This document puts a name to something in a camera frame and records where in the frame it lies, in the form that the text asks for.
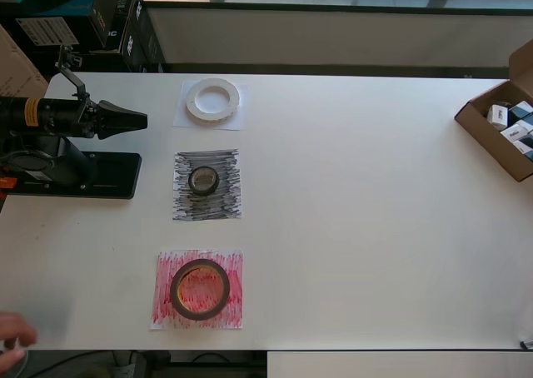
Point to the small navy carton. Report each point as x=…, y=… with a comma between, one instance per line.
x=520, y=110

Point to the white tape roll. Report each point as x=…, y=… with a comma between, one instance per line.
x=212, y=119

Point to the black scribbled paper sheet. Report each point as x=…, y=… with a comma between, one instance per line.
x=225, y=203

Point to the person's left hand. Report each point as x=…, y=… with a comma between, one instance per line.
x=14, y=332

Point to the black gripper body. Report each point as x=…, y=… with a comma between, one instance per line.
x=89, y=120

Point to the Huntkey cardboard box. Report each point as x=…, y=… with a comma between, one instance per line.
x=16, y=70

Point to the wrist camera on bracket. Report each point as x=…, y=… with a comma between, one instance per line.
x=71, y=59

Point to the small white printed carton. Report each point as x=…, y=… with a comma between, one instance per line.
x=525, y=149
x=498, y=116
x=514, y=133

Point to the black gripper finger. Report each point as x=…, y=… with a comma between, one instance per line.
x=121, y=112
x=121, y=126

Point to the black box white label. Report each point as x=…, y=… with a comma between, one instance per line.
x=46, y=30

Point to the black carton white lettering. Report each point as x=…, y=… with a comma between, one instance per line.
x=108, y=20

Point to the open cardboard box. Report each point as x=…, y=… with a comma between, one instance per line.
x=491, y=149

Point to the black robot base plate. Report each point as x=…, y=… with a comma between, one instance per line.
x=116, y=178

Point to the black tape roll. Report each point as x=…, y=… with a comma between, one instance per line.
x=204, y=192

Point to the red tape roll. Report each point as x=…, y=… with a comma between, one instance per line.
x=200, y=314

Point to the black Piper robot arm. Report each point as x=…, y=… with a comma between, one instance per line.
x=25, y=115

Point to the red scribbled paper sheet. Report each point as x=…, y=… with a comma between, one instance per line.
x=162, y=311

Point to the plain white paper sheet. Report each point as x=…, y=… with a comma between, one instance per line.
x=180, y=120

